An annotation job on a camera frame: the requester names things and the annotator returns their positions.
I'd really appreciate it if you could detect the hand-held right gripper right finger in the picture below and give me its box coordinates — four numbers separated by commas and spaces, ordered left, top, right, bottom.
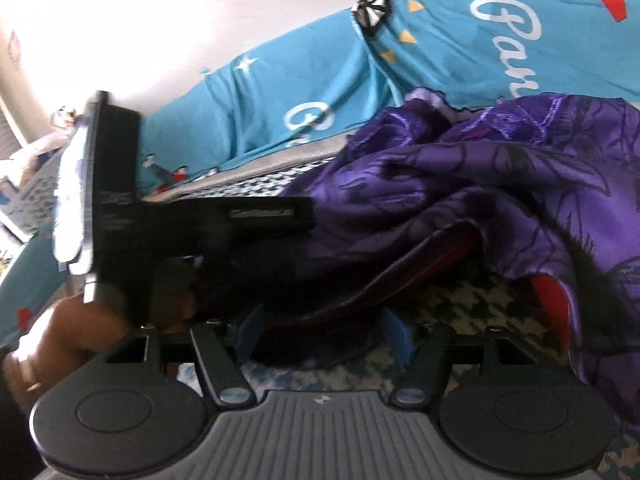
379, 306, 539, 409

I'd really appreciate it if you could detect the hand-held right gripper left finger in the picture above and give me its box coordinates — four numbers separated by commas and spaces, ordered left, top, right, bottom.
104, 304, 269, 409

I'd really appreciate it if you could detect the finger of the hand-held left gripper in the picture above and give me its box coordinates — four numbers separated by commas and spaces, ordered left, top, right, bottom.
287, 197, 316, 234

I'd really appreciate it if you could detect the purple floral garment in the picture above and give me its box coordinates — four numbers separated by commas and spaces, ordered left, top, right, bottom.
240, 87, 640, 426

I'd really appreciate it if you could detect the person's left hand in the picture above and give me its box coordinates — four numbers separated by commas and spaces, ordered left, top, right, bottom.
0, 297, 137, 413

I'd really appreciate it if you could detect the houndstooth patterned mattress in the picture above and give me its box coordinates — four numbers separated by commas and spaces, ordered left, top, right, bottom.
160, 157, 640, 480

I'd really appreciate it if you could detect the blue printed bed bumper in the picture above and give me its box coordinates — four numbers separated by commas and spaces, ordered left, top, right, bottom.
0, 0, 640, 351

